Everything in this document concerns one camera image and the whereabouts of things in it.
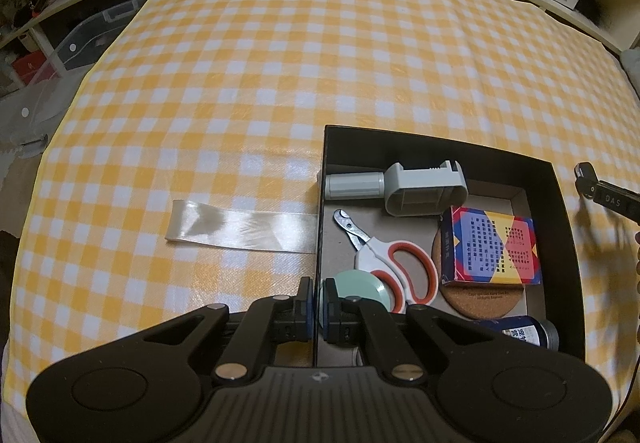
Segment dark blue jar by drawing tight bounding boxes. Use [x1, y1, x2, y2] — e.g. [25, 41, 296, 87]
[482, 314, 560, 351]

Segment yellow white checked tablecloth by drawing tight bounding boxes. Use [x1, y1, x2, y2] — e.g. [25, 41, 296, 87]
[0, 0, 640, 424]

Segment colourful patterned card box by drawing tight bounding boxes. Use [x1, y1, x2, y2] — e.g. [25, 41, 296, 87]
[439, 206, 544, 288]

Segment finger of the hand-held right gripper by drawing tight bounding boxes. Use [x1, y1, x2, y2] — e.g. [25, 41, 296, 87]
[580, 179, 640, 224]

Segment orange white handled clippers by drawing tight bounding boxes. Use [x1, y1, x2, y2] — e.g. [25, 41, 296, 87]
[333, 209, 440, 315]

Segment clear plastic storage bin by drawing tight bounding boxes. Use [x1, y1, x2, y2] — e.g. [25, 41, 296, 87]
[50, 0, 151, 71]

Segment black cardboard box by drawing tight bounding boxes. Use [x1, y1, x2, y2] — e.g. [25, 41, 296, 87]
[312, 124, 586, 369]

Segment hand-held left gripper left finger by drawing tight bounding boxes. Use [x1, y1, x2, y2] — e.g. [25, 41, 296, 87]
[142, 275, 315, 381]

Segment clear plastic sheet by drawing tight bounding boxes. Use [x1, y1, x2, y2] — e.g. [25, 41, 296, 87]
[0, 78, 81, 154]

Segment clear tape strip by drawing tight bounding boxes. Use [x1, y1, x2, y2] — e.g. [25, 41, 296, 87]
[166, 199, 321, 255]

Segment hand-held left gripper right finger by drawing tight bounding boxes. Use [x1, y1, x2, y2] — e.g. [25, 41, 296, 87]
[320, 277, 493, 381]

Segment light grey plastic tool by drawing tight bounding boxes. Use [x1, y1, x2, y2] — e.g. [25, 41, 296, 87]
[324, 162, 468, 218]

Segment round cork coaster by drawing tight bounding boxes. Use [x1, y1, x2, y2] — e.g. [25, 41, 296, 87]
[434, 218, 528, 319]

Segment pale green round disc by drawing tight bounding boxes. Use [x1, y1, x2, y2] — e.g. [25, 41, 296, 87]
[325, 270, 393, 314]

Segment red box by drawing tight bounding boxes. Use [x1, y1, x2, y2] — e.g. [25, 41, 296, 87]
[12, 50, 48, 86]

